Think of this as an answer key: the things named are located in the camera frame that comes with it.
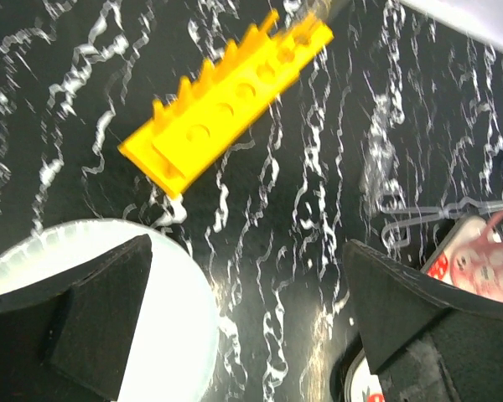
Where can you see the pink patterned mug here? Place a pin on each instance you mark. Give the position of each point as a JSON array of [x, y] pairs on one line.
[[477, 266]]

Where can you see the strawberry print white tray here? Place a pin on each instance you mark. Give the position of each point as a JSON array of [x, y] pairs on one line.
[[359, 384]]

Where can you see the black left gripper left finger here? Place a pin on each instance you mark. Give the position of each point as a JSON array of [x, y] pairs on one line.
[[68, 337]]

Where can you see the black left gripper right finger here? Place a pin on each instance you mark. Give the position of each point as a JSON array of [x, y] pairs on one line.
[[424, 339]]

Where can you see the white round dish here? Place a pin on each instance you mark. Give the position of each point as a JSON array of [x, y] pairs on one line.
[[175, 344]]

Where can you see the yellow test tube rack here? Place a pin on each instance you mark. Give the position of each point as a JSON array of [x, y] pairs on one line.
[[184, 137]]

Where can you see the clear glass test tube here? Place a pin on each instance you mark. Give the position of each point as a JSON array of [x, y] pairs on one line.
[[378, 160]]

